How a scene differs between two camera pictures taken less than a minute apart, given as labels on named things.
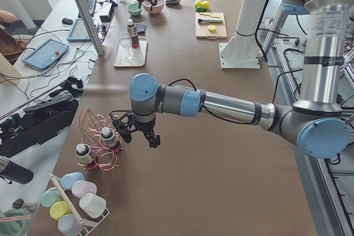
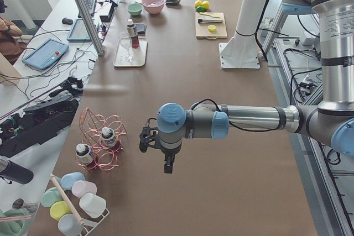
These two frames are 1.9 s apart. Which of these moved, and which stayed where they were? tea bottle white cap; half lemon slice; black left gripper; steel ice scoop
Moved: black left gripper
Stayed: steel ice scoop; half lemon slice; tea bottle white cap
